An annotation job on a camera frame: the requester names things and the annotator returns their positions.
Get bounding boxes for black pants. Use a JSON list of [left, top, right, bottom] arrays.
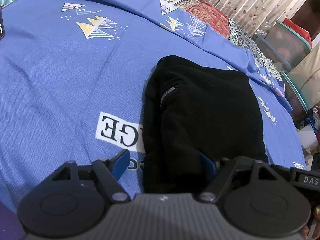
[[142, 55, 268, 194]]

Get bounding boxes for person's right hand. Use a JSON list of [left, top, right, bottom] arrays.
[[301, 206, 320, 239]]

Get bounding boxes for blue patterned bedsheet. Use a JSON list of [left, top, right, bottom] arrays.
[[1, 0, 306, 211]]

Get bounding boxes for teal rimmed plastic tub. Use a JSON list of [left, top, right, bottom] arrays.
[[253, 21, 311, 127]]

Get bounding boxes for red floral patchwork quilt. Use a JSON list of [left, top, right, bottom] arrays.
[[165, 0, 282, 81]]

